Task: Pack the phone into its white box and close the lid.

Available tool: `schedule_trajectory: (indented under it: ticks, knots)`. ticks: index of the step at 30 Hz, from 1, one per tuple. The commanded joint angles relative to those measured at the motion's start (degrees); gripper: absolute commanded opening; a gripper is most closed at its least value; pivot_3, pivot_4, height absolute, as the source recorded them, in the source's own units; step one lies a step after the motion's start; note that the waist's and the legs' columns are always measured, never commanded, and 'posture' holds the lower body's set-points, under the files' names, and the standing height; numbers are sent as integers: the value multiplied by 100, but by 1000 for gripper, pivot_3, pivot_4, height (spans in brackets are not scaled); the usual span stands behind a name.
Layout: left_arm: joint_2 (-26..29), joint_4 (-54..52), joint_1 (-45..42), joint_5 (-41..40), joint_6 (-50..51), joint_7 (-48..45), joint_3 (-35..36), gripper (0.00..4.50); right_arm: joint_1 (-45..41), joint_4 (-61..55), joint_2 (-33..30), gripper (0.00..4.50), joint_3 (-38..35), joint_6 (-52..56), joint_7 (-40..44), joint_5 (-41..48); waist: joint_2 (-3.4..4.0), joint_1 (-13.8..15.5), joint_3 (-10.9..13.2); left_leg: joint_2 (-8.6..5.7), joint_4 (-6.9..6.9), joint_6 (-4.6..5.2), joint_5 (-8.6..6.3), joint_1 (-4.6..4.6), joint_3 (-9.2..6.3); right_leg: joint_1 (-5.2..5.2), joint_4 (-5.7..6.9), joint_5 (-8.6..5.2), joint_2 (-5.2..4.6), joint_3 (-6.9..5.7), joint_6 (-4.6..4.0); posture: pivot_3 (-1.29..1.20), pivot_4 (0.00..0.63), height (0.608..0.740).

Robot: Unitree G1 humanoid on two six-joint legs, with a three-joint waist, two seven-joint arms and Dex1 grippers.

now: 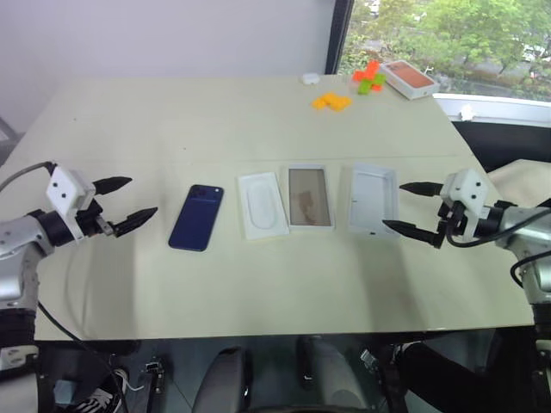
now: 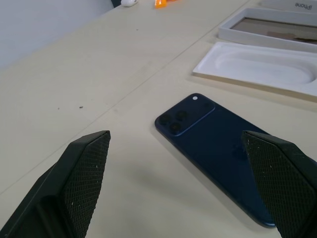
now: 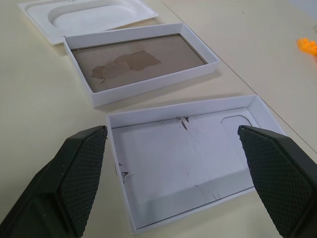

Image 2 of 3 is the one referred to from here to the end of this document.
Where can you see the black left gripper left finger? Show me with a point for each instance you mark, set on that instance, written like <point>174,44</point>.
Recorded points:
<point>74,183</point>

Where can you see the white earbuds case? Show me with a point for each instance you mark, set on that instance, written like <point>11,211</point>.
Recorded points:
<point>129,3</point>

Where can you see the white phone box base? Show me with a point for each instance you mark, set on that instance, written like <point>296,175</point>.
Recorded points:
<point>232,32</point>

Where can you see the yellow-orange toy block cluster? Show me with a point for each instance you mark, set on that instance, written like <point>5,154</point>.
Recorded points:
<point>160,4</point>

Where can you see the white moulded box insert tray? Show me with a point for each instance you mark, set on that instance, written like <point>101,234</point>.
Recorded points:
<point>247,64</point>

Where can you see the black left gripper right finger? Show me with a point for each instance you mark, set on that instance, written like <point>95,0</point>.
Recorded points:
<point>284,178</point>

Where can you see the dark blue smartphone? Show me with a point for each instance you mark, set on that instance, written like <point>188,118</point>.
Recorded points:
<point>210,153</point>

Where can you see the white phone box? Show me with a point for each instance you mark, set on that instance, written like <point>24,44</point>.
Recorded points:
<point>277,5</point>

